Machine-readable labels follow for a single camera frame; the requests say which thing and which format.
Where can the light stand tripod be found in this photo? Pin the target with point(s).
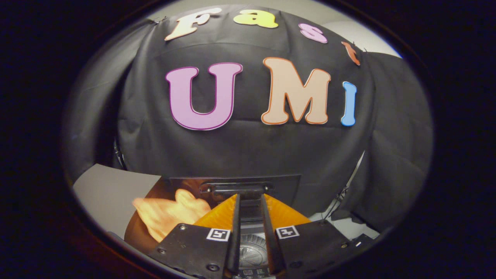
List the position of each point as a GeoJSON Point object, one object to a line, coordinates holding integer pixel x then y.
{"type": "Point", "coordinates": [356, 170]}

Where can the flat black box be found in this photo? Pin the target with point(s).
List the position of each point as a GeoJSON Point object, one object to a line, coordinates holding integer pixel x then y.
{"type": "Point", "coordinates": [364, 239]}

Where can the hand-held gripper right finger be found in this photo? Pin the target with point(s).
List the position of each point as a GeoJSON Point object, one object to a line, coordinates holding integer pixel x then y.
{"type": "Point", "coordinates": [271, 240]}

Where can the black backdrop cloth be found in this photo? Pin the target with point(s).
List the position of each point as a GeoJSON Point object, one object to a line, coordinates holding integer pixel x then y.
{"type": "Point", "coordinates": [252, 155]}

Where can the white and black cabinet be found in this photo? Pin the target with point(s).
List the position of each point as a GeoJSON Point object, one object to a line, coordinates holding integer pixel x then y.
{"type": "Point", "coordinates": [104, 193]}

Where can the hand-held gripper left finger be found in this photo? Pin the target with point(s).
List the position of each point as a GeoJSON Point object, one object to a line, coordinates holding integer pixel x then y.
{"type": "Point", "coordinates": [233, 240]}

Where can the orange cloth garment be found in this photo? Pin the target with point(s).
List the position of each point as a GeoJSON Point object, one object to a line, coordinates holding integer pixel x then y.
{"type": "Point", "coordinates": [170, 217]}

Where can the dark washing machine lid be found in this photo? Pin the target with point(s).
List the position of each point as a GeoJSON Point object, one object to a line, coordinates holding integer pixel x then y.
{"type": "Point", "coordinates": [286, 190]}

